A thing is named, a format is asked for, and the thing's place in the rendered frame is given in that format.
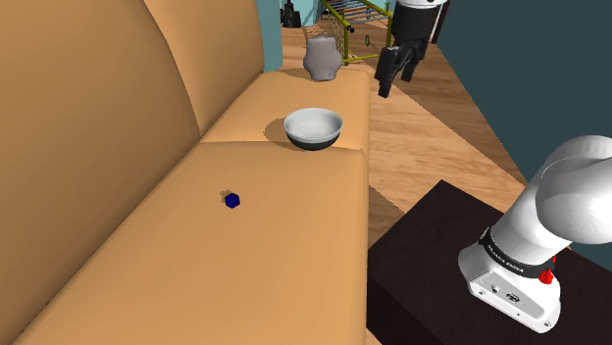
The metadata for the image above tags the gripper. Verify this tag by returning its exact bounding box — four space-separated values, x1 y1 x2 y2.
374 2 440 100

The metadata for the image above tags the grey vase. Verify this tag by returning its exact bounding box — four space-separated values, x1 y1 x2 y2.
302 32 344 82

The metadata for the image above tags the white bowl with dark outside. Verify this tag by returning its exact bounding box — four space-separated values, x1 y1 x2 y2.
282 107 345 152

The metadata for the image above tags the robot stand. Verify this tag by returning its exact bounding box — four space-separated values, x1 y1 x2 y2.
366 179 612 345

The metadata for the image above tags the tan sofa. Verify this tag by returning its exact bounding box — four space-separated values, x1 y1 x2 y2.
0 0 372 345

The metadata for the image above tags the yellow-green wire rack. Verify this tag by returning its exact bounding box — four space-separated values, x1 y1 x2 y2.
319 0 396 67

